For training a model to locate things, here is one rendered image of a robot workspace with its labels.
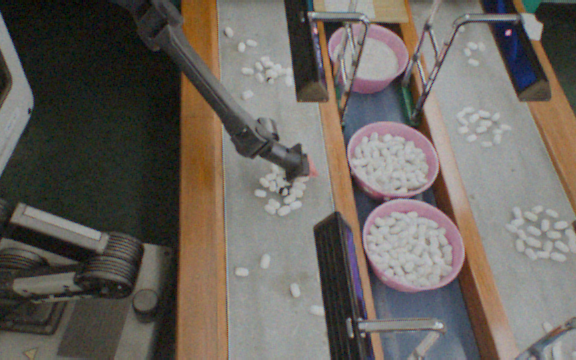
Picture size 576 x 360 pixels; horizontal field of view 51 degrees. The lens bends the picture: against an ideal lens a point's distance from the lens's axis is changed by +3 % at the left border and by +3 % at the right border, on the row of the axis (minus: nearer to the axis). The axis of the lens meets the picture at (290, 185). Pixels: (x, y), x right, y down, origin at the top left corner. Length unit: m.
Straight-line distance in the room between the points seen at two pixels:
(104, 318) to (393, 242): 0.82
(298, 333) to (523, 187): 0.81
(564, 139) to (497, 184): 0.28
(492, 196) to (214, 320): 0.87
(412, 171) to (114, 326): 0.95
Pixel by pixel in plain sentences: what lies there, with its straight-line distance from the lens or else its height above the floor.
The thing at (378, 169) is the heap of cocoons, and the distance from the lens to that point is 1.73.
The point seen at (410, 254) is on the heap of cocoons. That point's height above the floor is 0.74.
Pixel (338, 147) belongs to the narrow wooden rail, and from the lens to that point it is 1.71.
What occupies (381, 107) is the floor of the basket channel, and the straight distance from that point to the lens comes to 1.97.
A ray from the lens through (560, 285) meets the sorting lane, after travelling 1.71.
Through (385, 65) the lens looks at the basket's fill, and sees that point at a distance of 2.03.
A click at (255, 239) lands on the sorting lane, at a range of 1.53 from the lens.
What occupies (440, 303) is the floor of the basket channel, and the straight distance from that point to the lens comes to 1.63.
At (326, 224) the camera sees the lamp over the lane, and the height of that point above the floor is 1.09.
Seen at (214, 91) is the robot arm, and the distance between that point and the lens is 1.48.
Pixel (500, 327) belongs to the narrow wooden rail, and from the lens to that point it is 1.56.
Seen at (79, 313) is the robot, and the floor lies 0.48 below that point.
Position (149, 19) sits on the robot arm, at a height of 1.08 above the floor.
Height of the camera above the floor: 2.07
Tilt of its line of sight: 55 degrees down
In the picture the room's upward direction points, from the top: 11 degrees clockwise
